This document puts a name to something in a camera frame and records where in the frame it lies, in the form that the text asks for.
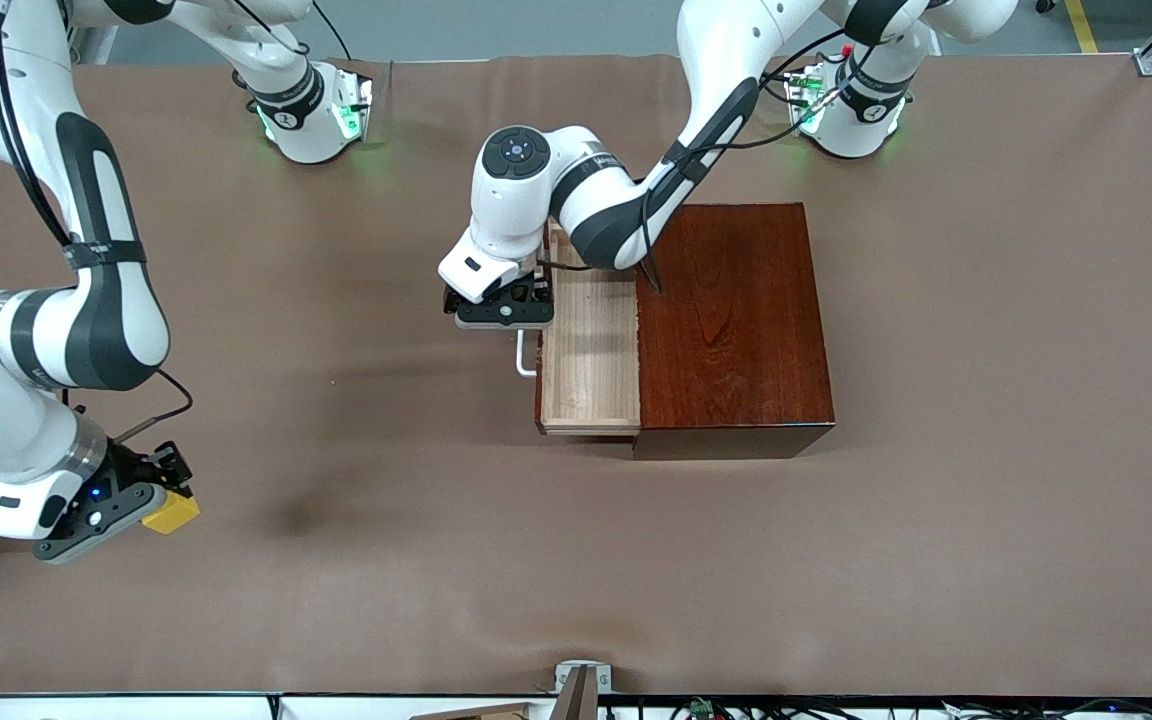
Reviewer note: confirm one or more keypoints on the yellow block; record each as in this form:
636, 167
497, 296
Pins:
174, 512

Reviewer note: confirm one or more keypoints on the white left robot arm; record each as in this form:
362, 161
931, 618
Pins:
511, 215

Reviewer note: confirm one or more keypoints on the dark wooden drawer cabinet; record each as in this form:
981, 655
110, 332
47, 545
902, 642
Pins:
746, 340

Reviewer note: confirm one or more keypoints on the brown table cover sheet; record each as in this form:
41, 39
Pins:
436, 550

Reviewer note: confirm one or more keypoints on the tan cardboard piece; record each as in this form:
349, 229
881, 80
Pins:
496, 713

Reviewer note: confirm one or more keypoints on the green terminal connector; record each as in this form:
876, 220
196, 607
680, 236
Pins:
702, 707

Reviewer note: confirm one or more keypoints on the small metal bracket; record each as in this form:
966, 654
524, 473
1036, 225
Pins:
601, 680

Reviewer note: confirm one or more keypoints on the grey brown post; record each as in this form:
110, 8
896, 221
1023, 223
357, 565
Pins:
576, 700

